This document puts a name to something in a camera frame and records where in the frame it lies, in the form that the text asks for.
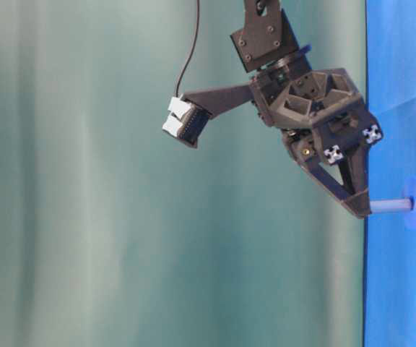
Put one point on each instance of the blue mat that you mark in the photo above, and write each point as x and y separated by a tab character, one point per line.
390	246

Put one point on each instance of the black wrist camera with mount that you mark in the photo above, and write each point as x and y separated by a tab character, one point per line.
189	114

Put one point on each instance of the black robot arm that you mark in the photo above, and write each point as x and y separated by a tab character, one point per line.
267	41

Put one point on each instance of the blue metal shaft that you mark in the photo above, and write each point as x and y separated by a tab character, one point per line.
391	206

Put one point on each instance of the green backdrop curtain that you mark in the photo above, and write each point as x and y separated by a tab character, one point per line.
112	233

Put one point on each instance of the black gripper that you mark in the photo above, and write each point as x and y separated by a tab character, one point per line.
326	121

